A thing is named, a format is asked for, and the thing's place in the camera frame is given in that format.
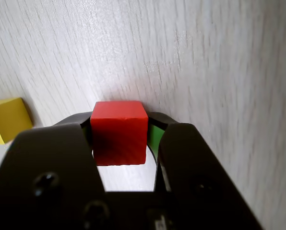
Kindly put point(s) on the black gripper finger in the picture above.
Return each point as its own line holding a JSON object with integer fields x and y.
{"x": 49, "y": 155}
{"x": 193, "y": 167}

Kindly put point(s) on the yellow wooden cube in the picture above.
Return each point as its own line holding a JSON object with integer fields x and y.
{"x": 8, "y": 119}

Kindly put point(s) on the red wooden cube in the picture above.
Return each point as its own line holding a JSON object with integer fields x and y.
{"x": 119, "y": 134}

